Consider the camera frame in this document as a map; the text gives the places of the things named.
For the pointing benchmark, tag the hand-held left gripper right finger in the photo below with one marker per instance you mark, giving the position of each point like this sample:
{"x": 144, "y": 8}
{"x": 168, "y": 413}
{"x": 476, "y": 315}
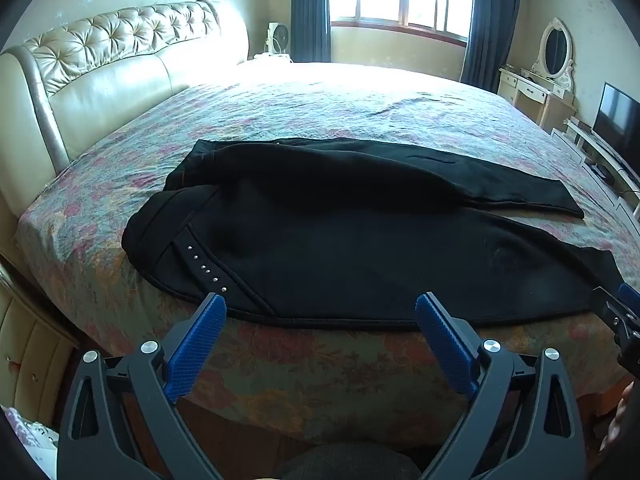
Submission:
{"x": 440, "y": 330}

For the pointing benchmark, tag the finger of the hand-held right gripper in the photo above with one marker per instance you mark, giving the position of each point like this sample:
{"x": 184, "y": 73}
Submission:
{"x": 612, "y": 312}
{"x": 630, "y": 296}

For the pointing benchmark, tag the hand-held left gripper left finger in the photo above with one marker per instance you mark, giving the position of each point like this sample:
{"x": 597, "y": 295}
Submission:
{"x": 200, "y": 330}

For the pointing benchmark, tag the black pants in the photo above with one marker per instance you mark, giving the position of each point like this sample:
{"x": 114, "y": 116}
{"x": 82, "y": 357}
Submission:
{"x": 350, "y": 240}

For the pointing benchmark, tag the person's right hand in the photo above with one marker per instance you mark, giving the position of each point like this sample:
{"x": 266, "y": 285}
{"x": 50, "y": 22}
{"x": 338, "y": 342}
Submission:
{"x": 622, "y": 415}

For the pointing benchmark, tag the white television stand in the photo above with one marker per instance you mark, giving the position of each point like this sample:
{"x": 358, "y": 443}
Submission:
{"x": 600, "y": 155}

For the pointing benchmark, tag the cream nightstand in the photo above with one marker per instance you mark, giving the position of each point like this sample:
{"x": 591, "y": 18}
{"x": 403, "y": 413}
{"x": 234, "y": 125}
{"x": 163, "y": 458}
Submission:
{"x": 30, "y": 350}

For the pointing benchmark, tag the black television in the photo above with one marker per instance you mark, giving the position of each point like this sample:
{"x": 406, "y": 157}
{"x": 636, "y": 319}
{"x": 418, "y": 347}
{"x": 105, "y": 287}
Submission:
{"x": 617, "y": 120}

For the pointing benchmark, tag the floral cloth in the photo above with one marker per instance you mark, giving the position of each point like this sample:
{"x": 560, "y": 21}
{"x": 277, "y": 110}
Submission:
{"x": 27, "y": 435}

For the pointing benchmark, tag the cream dressing table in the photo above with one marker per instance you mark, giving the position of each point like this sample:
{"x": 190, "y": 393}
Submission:
{"x": 530, "y": 92}

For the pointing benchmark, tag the bed with floral bedspread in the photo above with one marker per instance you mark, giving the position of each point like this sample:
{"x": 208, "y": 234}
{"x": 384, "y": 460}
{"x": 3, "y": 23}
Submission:
{"x": 350, "y": 100}

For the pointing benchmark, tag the white framed oval mirror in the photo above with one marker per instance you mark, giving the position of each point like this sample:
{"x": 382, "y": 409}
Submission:
{"x": 555, "y": 52}

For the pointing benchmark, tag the cream tufted leather headboard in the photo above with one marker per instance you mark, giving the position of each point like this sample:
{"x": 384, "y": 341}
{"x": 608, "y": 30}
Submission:
{"x": 100, "y": 85}

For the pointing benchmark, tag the white fan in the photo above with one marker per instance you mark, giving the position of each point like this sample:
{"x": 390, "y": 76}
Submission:
{"x": 277, "y": 37}

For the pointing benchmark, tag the dark blue curtain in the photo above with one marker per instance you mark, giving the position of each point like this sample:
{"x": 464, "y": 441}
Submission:
{"x": 310, "y": 10}
{"x": 487, "y": 25}

